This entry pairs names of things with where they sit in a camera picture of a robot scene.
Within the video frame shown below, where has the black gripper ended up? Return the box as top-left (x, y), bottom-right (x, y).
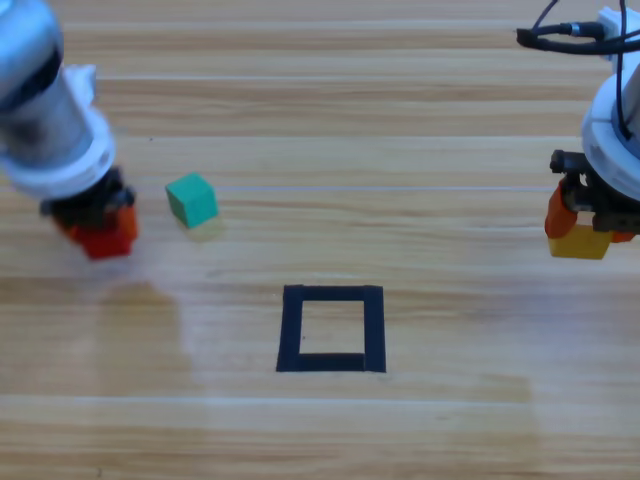
top-left (544, 148), bottom-right (640, 245)
top-left (39, 166), bottom-right (140, 251)

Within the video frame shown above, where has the red wooden block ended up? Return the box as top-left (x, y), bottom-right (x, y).
top-left (69, 219), bottom-right (136, 262)

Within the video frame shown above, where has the yellow wooden block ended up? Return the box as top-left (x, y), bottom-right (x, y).
top-left (547, 223), bottom-right (612, 261)

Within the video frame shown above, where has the green wooden block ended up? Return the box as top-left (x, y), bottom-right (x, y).
top-left (164, 172), bottom-right (220, 230)

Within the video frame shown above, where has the black tape square outline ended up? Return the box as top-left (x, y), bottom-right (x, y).
top-left (275, 284), bottom-right (387, 374)

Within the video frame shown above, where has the black camera cable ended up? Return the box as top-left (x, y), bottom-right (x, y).
top-left (514, 0), bottom-right (640, 142)

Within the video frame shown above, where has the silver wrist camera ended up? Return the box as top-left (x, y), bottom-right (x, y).
top-left (596, 6), bottom-right (640, 66)

